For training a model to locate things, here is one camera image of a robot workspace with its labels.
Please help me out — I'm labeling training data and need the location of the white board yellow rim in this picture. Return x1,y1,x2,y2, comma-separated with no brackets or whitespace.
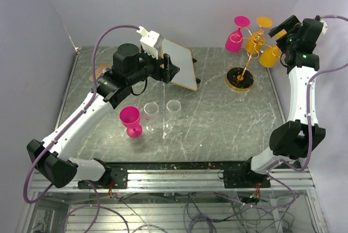
162,39,198,91

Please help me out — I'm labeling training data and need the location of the clear wine glass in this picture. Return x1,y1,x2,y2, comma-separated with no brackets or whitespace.
165,99,182,130
144,102,159,133

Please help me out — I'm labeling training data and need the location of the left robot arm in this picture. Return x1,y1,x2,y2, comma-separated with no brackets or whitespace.
27,43,180,188

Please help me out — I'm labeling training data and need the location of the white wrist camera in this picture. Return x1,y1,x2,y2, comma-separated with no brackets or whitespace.
136,26,164,59
315,15,328,35

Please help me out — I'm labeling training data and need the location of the orange picture card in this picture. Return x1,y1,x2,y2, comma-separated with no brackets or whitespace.
95,64,111,81

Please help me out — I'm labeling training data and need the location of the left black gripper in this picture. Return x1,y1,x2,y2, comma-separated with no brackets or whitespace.
127,47,180,86

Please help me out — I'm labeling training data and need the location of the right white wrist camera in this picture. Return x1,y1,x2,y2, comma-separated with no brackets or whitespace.
315,15,328,35

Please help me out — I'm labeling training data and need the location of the aluminium mounting rail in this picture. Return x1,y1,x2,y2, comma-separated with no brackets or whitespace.
32,168,316,193

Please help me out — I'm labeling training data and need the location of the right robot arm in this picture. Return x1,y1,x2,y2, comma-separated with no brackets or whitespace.
220,15,328,190

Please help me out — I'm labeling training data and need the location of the orange wine glass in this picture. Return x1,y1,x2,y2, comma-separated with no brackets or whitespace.
258,35,282,68
245,16,273,54

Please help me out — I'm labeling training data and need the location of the gold wine glass rack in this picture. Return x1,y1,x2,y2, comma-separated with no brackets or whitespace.
226,37,259,91

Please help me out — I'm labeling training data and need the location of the back orange wine glass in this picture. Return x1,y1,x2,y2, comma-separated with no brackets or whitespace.
245,16,273,54

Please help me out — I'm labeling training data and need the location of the pink wine glass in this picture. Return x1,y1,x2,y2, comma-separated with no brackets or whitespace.
119,106,142,138
225,16,250,53

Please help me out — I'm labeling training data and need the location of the right orange wine glass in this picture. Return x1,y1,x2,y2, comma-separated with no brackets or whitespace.
258,35,282,68

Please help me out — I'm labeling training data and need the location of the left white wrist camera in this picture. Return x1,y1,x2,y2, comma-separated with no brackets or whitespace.
136,26,164,59

